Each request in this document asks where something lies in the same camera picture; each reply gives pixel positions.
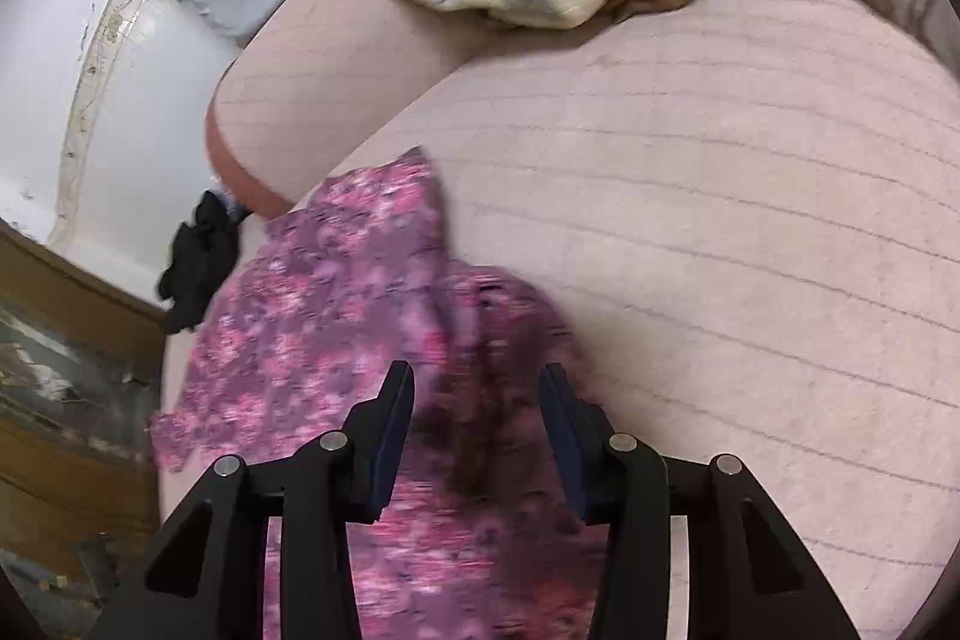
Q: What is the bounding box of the purple pink floral garment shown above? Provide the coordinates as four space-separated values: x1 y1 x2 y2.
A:
151 149 605 638

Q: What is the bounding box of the brown wooden glass cabinet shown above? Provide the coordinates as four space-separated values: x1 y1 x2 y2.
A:
2 226 164 638

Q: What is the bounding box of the black crumpled garment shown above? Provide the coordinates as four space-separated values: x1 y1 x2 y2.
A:
156 190 251 336

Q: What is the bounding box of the pink quilted pillow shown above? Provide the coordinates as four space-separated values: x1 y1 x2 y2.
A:
205 0 493 220

